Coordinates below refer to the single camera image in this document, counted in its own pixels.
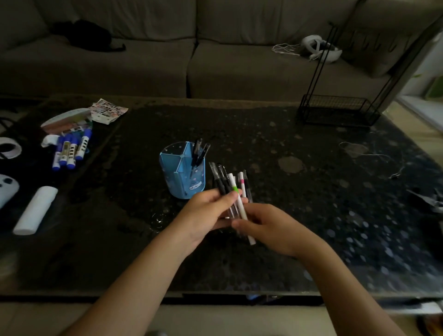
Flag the white pen with green band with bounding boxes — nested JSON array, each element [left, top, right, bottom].
[[227, 173, 243, 219]]

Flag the blue whiteboard marker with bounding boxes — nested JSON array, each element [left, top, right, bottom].
[[59, 134, 72, 167], [75, 128, 93, 161], [66, 134, 81, 170], [52, 136, 64, 171]]

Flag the person's right forearm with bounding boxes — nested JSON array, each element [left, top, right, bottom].
[[300, 242, 408, 336]]

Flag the white cable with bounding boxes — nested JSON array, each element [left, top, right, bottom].
[[271, 42, 302, 57]]

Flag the black cloth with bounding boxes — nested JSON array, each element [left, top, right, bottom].
[[49, 19, 127, 53]]

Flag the white headset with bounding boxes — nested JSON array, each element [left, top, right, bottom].
[[300, 34, 343, 64]]

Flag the black gel pen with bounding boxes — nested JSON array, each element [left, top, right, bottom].
[[218, 164, 233, 194], [209, 162, 226, 195]]

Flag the thin black pen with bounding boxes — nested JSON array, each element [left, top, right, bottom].
[[242, 169, 253, 203]]

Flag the white pen with pink band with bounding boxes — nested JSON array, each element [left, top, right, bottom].
[[238, 172, 257, 246]]

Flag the black wire rack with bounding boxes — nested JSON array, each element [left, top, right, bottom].
[[297, 15, 443, 127]]

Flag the person's right hand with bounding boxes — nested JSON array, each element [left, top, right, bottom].
[[231, 203, 330, 261]]

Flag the person's left hand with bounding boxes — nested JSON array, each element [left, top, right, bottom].
[[172, 189, 248, 257]]

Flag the patterned sticker sheet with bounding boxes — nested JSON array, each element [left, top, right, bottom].
[[88, 98, 129, 125]]

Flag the white game controller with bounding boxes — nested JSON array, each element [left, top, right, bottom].
[[0, 174, 20, 210]]

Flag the person's left forearm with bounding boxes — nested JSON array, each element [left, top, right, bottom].
[[62, 227, 194, 336]]

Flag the blue pen holder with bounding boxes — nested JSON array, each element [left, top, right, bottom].
[[159, 141, 207, 200]]

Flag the grey sofa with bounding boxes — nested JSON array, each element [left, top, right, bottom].
[[0, 0, 443, 112]]

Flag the thin wire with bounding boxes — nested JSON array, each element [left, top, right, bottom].
[[338, 141, 406, 180]]

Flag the grey scissors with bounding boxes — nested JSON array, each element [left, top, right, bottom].
[[406, 188, 443, 214]]

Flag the white cylinder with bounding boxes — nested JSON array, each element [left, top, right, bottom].
[[13, 186, 59, 236]]

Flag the white tape roll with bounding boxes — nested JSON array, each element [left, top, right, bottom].
[[0, 137, 23, 160]]

